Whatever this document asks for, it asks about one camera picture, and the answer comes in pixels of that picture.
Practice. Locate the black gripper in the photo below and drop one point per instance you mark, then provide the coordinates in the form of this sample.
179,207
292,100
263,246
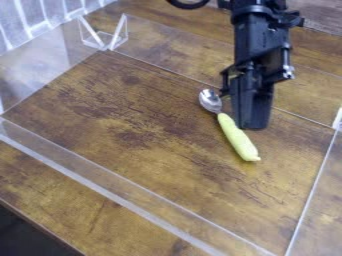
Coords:
262,47

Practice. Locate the green handled metal spoon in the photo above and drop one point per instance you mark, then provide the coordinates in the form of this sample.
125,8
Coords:
236,137

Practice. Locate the black strip on table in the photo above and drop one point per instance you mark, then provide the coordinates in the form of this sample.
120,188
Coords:
299,22

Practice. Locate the clear acrylic corner bracket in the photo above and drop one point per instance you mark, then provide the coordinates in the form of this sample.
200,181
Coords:
99,39

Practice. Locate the clear acrylic enclosure wall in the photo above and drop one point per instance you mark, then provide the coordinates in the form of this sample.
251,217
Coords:
116,163

